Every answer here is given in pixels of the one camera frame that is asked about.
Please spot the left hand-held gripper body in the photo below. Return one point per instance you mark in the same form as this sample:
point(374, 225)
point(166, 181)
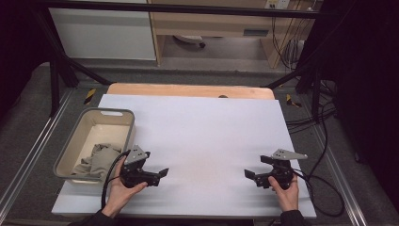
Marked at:
point(135, 175)

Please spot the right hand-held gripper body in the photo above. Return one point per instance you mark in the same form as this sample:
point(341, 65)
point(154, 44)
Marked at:
point(279, 172)

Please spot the person's left hand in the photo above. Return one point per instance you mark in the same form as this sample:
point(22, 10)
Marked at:
point(117, 194)

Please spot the person's right hand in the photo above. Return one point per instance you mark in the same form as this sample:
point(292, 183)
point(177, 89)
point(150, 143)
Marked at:
point(288, 197)

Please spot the grey cloth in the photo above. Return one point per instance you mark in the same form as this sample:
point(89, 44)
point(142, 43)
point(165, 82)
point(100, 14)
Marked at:
point(100, 160)

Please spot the white table sheet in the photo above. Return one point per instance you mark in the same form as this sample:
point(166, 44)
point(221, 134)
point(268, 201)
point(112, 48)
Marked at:
point(204, 138)

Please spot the beige plastic basket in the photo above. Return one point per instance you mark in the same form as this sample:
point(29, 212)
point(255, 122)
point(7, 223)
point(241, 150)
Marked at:
point(94, 121)

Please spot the yellow black floor tape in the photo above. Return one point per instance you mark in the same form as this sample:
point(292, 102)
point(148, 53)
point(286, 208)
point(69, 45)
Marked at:
point(292, 101)
point(90, 96)

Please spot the wooden table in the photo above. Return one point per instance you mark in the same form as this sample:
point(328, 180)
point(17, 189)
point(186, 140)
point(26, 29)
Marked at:
point(188, 90)

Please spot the black metal stand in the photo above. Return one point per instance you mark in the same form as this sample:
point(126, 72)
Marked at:
point(316, 94)
point(55, 81)

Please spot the chair base with caster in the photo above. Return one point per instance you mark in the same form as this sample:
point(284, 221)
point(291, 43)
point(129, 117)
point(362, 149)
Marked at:
point(189, 39)

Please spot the white cabinet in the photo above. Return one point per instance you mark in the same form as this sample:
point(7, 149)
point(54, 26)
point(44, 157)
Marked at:
point(100, 34)

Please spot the wooden desk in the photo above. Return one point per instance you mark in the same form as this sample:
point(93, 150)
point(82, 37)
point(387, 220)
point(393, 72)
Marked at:
point(213, 23)

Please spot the aluminium floor rail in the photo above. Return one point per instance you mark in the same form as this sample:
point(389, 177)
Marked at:
point(34, 150)
point(338, 175)

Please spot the black horizontal frame bar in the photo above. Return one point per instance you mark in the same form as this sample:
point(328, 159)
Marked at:
point(188, 8)

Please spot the white wall socket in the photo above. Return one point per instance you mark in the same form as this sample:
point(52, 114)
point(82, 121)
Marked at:
point(277, 3)

